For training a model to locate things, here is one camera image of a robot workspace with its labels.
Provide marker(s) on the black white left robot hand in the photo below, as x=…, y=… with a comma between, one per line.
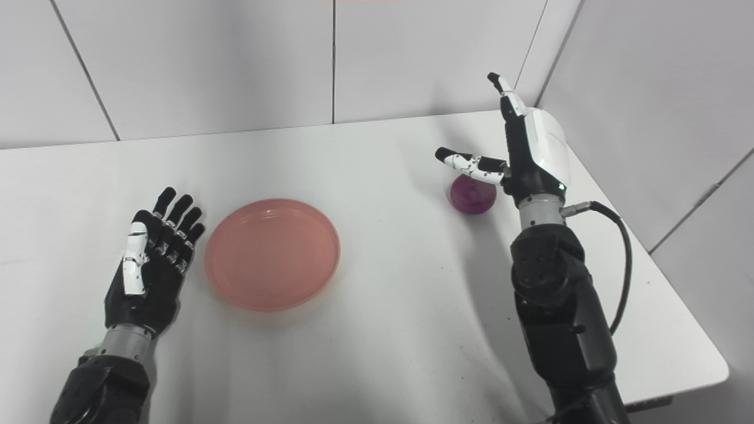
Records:
x=150, y=288

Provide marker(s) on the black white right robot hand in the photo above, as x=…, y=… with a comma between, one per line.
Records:
x=539, y=150

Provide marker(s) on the purple red onion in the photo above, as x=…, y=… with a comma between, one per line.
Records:
x=471, y=197

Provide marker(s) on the pink round plate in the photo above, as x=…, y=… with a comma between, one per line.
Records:
x=272, y=254

